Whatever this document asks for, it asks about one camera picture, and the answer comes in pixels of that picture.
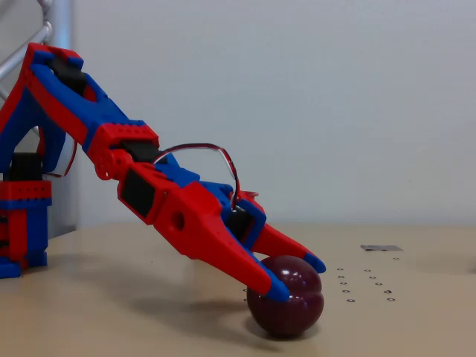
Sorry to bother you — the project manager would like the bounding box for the dark purple plum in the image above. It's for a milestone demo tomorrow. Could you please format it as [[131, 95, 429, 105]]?
[[246, 254, 325, 339]]

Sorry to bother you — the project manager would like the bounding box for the dark grey tape patch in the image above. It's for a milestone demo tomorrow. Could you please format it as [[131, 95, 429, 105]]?
[[359, 244, 403, 252]]

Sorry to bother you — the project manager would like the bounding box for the silver metal vertical pole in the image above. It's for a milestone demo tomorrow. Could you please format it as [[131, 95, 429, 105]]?
[[43, 0, 78, 239]]

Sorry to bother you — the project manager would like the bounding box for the red white black gripper cable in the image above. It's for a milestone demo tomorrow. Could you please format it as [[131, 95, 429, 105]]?
[[153, 142, 241, 211]]

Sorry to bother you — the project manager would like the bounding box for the red white arm cable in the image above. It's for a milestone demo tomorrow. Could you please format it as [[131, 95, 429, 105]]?
[[36, 126, 78, 179]]

